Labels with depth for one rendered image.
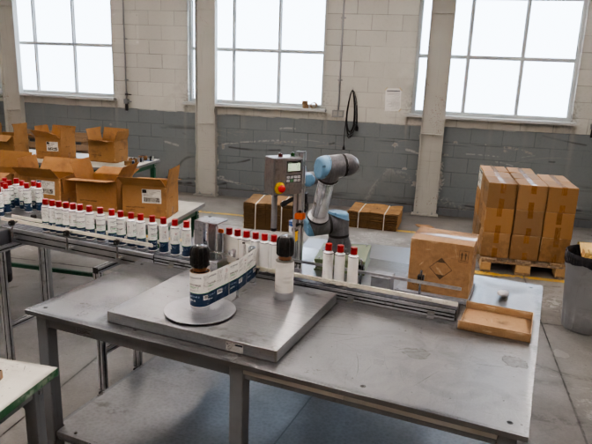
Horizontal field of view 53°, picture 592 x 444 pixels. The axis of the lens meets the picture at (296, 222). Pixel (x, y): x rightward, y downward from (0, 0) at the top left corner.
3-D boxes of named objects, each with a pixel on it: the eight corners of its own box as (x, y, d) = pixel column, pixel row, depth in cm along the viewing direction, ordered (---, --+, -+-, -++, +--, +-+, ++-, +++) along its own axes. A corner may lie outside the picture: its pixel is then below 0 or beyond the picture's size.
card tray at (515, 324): (457, 329, 262) (458, 320, 261) (465, 307, 285) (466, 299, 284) (529, 343, 251) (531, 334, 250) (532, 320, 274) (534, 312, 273)
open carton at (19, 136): (-19, 156, 685) (-23, 123, 675) (9, 150, 734) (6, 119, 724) (9, 158, 679) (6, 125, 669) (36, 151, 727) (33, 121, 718)
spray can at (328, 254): (320, 283, 296) (321, 243, 291) (323, 280, 301) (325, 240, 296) (329, 284, 294) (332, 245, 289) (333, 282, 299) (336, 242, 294)
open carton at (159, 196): (114, 219, 438) (112, 168, 428) (141, 204, 486) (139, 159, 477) (164, 223, 433) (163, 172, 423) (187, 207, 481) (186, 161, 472)
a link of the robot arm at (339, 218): (352, 234, 336) (352, 211, 332) (330, 238, 332) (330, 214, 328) (344, 228, 347) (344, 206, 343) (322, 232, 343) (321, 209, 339)
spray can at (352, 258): (344, 287, 292) (347, 247, 286) (348, 284, 296) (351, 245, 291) (355, 289, 290) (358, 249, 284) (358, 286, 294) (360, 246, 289)
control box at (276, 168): (263, 192, 306) (264, 155, 301) (292, 189, 314) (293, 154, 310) (273, 196, 297) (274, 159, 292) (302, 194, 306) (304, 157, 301)
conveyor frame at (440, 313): (152, 262, 332) (152, 255, 331) (165, 257, 342) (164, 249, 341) (455, 321, 270) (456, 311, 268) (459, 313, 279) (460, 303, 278)
